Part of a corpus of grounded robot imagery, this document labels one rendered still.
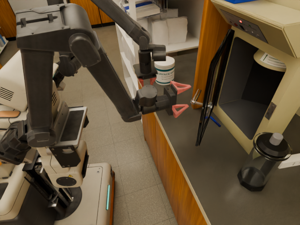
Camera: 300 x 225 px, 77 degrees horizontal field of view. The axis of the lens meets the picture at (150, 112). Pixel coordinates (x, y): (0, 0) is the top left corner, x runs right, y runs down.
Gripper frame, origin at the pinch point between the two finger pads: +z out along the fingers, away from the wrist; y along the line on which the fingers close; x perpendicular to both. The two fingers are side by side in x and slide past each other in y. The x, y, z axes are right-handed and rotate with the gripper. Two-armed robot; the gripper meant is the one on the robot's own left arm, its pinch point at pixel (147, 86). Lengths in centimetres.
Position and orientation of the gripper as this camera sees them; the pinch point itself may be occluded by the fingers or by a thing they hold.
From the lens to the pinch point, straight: 100.1
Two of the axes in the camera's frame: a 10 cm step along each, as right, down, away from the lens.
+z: 0.6, 7.3, 6.8
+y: 9.5, -2.4, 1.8
